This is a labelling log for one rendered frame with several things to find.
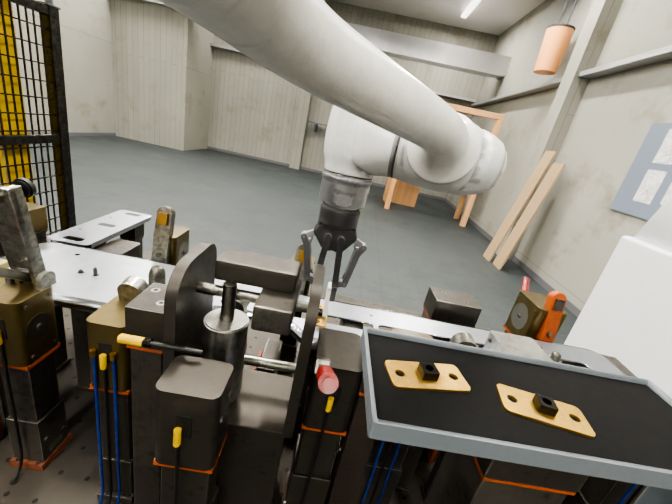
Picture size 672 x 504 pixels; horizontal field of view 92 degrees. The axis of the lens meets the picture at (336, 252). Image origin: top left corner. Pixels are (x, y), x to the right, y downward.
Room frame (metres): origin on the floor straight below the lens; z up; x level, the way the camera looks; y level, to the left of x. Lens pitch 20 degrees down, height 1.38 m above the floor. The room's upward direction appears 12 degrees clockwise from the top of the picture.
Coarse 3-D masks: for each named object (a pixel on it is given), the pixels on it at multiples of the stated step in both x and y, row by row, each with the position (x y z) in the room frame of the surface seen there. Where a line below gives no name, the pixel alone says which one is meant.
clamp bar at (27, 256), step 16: (0, 192) 0.41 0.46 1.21; (16, 192) 0.42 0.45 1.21; (32, 192) 0.45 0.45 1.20; (0, 208) 0.41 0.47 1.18; (16, 208) 0.41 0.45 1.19; (0, 224) 0.41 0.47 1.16; (16, 224) 0.41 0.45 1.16; (32, 224) 0.44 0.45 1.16; (0, 240) 0.42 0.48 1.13; (16, 240) 0.42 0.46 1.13; (32, 240) 0.43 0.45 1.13; (16, 256) 0.42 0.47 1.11; (32, 256) 0.43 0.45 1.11; (32, 272) 0.43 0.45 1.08
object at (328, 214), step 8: (320, 208) 0.60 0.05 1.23; (328, 208) 0.57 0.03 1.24; (336, 208) 0.57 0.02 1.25; (320, 216) 0.59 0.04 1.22; (328, 216) 0.57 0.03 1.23; (336, 216) 0.57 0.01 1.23; (344, 216) 0.57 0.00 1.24; (352, 216) 0.57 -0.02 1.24; (320, 224) 0.59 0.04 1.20; (328, 224) 0.57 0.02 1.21; (336, 224) 0.57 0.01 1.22; (344, 224) 0.57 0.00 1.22; (352, 224) 0.58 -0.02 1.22; (320, 232) 0.59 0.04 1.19; (328, 232) 0.59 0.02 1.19; (336, 232) 0.59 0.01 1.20; (344, 232) 0.59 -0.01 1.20; (352, 232) 0.59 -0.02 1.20; (320, 240) 0.59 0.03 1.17; (336, 240) 0.59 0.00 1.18; (344, 240) 0.59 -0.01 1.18; (352, 240) 0.59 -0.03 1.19; (328, 248) 0.59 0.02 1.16; (336, 248) 0.59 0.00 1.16; (344, 248) 0.59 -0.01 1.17
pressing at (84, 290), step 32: (0, 256) 0.58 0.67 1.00; (64, 256) 0.62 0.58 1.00; (96, 256) 0.65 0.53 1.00; (128, 256) 0.69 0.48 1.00; (64, 288) 0.51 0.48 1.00; (96, 288) 0.53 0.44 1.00; (256, 288) 0.67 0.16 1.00; (352, 320) 0.62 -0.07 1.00; (384, 320) 0.65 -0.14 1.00; (416, 320) 0.68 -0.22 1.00; (576, 352) 0.69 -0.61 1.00
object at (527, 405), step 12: (504, 396) 0.27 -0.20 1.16; (516, 396) 0.28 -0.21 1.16; (528, 396) 0.28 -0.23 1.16; (540, 396) 0.27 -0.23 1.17; (504, 408) 0.26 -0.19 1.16; (516, 408) 0.26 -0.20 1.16; (528, 408) 0.26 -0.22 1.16; (540, 408) 0.26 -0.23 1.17; (552, 408) 0.26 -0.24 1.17; (564, 408) 0.27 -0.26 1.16; (576, 408) 0.28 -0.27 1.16; (540, 420) 0.25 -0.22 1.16; (552, 420) 0.25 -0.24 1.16; (564, 420) 0.26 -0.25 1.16; (576, 432) 0.25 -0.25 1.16; (588, 432) 0.25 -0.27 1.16
